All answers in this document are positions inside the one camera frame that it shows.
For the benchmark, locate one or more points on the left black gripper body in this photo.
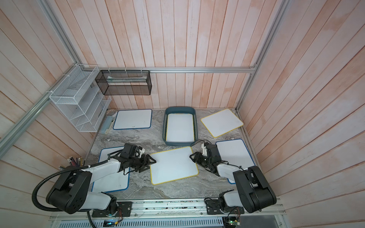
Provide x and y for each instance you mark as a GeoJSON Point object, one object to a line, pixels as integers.
{"type": "Point", "coordinates": [137, 163]}

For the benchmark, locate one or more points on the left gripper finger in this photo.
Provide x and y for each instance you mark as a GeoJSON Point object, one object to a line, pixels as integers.
{"type": "Point", "coordinates": [142, 168]}
{"type": "Point", "coordinates": [148, 160]}

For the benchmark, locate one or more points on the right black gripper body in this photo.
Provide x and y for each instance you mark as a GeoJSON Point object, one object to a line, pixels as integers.
{"type": "Point", "coordinates": [204, 161]}

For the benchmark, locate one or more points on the yellow-framed whiteboard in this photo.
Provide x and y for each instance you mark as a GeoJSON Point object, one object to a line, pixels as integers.
{"type": "Point", "coordinates": [180, 128]}
{"type": "Point", "coordinates": [172, 165]}
{"type": "Point", "coordinates": [221, 122]}

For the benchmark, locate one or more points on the blue-framed whiteboard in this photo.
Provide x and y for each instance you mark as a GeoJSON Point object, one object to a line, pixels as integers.
{"type": "Point", "coordinates": [133, 119]}
{"type": "Point", "coordinates": [234, 154]}
{"type": "Point", "coordinates": [114, 182]}

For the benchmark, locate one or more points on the teal plastic storage box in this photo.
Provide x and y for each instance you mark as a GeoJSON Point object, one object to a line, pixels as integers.
{"type": "Point", "coordinates": [180, 110]}

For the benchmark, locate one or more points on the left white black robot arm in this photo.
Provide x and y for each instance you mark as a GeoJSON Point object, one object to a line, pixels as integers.
{"type": "Point", "coordinates": [71, 194]}

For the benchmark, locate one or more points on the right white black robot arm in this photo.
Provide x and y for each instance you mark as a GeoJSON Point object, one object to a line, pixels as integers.
{"type": "Point", "coordinates": [253, 192]}

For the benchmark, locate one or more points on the black mesh basket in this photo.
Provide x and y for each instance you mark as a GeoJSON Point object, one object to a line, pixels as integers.
{"type": "Point", "coordinates": [124, 82]}

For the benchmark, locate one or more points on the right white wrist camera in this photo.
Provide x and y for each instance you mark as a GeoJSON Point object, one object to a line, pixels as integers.
{"type": "Point", "coordinates": [204, 149]}

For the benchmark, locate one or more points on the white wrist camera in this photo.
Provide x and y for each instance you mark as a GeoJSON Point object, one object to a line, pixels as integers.
{"type": "Point", "coordinates": [204, 149]}
{"type": "Point", "coordinates": [139, 151]}

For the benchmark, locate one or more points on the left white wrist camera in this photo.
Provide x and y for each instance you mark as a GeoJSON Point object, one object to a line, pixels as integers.
{"type": "Point", "coordinates": [139, 151]}

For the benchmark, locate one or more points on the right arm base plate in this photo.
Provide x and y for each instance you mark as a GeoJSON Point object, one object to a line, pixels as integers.
{"type": "Point", "coordinates": [218, 206]}

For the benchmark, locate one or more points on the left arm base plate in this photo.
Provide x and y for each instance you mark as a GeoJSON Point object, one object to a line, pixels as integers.
{"type": "Point", "coordinates": [121, 209]}

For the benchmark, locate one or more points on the aluminium mounting rail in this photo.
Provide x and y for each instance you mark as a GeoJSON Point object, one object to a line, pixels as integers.
{"type": "Point", "coordinates": [173, 213]}

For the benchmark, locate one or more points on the white wire mesh shelf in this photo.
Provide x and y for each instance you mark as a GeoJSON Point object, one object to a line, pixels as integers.
{"type": "Point", "coordinates": [79, 98]}

